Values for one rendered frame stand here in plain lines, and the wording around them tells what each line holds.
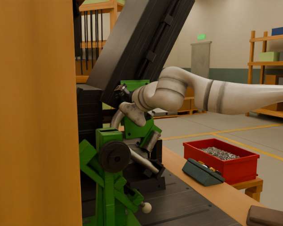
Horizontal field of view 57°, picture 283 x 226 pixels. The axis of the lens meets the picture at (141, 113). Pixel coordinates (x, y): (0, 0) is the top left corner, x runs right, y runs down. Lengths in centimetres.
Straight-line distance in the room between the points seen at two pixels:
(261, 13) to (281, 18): 67
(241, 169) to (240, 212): 44
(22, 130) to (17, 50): 6
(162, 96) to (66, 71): 37
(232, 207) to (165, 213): 21
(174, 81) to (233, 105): 14
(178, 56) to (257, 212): 1065
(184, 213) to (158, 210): 8
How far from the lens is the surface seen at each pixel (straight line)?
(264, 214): 83
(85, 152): 61
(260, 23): 812
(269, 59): 706
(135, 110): 74
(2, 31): 23
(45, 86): 23
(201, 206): 87
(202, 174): 100
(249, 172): 133
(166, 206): 85
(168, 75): 60
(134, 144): 96
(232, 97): 56
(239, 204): 91
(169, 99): 58
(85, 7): 367
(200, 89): 57
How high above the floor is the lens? 132
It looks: 10 degrees down
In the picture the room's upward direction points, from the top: straight up
